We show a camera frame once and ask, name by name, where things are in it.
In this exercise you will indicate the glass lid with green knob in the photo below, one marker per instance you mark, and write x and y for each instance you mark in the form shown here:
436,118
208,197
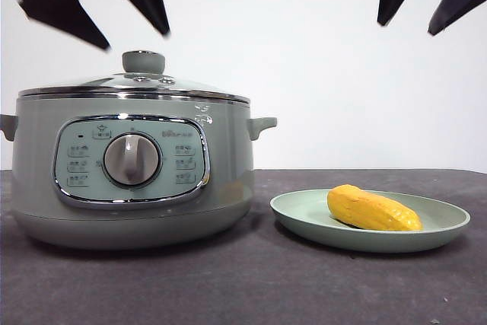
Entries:
143,61

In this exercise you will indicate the yellow corn cob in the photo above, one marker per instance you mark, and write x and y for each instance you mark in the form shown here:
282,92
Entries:
369,209

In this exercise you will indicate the pale green electric steamer pot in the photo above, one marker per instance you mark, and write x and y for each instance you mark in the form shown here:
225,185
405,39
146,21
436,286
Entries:
228,157

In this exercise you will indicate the pale green round plate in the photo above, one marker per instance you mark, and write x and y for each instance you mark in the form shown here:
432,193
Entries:
304,207

